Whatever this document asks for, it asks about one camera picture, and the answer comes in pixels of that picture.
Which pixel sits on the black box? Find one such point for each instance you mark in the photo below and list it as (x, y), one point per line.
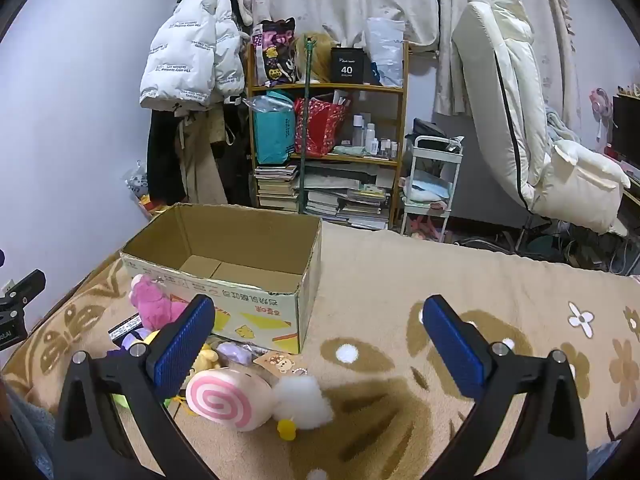
(347, 67)

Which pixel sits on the clear plastic bag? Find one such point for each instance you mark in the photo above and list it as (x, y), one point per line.
(386, 50)

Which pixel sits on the grey knit clothing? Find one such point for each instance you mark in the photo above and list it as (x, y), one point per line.
(25, 430)

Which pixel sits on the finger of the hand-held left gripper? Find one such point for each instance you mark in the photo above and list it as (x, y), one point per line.
(22, 286)

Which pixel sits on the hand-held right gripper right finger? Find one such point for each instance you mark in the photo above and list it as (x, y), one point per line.
(457, 350)

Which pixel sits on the wooden shelf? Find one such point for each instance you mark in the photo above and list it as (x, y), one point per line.
(325, 88)

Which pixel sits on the silver snack bag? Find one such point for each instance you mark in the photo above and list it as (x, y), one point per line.
(136, 182)

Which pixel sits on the white puffer jacket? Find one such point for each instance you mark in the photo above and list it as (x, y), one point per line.
(185, 55)

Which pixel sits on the teal paper bag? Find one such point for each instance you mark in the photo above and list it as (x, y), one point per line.
(272, 132)

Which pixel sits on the white trolley cart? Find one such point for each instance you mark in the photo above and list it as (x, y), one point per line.
(454, 180)

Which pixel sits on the black monitor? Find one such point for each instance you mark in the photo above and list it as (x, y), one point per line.
(627, 125)

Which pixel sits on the colourful printed tote bag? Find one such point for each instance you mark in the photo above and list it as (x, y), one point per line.
(275, 55)

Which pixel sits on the red patterned bag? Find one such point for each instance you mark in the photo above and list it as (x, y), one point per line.
(322, 127)

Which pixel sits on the green pole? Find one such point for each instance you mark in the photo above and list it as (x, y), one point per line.
(305, 135)

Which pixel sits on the beige flower printed blanket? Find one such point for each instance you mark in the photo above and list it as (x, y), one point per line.
(380, 285)

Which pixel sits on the pink desk fan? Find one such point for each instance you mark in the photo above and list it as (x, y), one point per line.
(600, 102)

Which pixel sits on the blonde wig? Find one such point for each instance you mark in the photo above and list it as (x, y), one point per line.
(322, 62)

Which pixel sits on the yellow plush toy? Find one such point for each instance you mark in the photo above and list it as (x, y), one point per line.
(206, 360)

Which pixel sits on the black tissue packet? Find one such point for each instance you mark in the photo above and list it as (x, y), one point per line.
(125, 329)

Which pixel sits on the cream padded chair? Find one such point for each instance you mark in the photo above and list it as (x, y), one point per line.
(500, 85)

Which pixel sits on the beige hanging coat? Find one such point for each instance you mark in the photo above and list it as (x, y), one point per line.
(200, 170)

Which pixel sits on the white fluffy plush toy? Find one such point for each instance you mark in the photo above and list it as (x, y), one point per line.
(302, 402)

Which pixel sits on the purple item in plastic bag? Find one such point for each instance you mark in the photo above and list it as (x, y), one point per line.
(235, 352)

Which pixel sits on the pink plush toy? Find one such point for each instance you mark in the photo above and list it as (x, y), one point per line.
(152, 302)

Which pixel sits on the row of cosmetic bottles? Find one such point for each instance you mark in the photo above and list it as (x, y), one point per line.
(370, 137)

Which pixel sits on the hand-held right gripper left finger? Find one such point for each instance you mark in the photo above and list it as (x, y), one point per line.
(182, 345)

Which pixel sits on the pink swirl lollipop plush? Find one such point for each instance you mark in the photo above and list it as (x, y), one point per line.
(225, 400)

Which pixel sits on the printed cardboard box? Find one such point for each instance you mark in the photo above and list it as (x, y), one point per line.
(260, 305)

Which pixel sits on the stack of books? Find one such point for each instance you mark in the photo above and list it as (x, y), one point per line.
(345, 205)

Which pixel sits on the yellow red packet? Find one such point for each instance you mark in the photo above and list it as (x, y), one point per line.
(150, 207)

